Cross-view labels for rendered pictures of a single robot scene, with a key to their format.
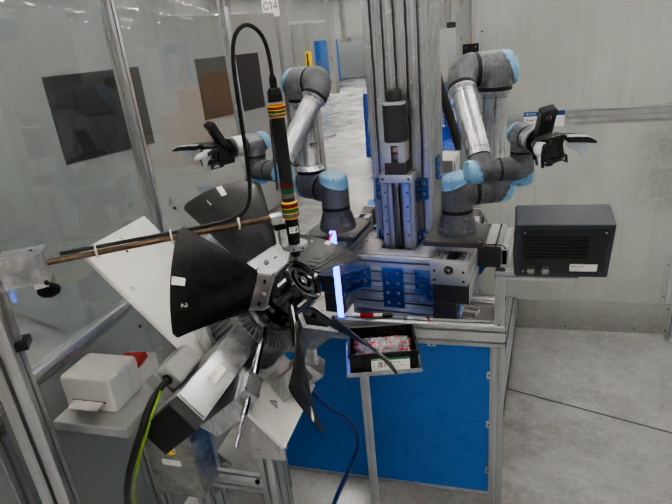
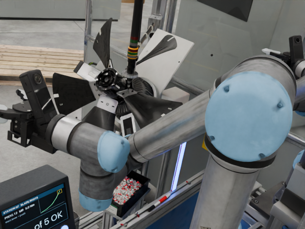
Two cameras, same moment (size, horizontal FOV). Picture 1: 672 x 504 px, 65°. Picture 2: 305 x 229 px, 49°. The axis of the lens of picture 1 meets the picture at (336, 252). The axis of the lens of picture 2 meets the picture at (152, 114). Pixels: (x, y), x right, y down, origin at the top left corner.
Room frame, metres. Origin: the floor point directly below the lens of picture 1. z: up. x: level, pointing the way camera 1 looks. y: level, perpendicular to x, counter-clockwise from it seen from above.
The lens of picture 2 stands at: (1.95, -1.10, 1.84)
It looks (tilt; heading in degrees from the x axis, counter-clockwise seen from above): 29 degrees down; 113
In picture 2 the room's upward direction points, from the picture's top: 9 degrees clockwise
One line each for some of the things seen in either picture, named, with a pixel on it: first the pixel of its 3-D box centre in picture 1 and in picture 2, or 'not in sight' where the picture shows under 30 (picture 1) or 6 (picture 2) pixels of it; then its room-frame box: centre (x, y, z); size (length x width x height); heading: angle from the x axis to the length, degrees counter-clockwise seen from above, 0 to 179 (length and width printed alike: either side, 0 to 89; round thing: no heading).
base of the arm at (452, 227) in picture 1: (457, 219); not in sight; (1.90, -0.47, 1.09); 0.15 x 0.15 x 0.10
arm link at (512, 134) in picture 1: (522, 136); (100, 148); (1.64, -0.62, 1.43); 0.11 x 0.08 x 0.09; 2
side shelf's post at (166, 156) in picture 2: (160, 495); (164, 169); (1.36, 0.67, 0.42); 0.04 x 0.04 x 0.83; 73
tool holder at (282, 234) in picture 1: (289, 230); (131, 63); (1.30, 0.12, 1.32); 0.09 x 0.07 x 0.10; 108
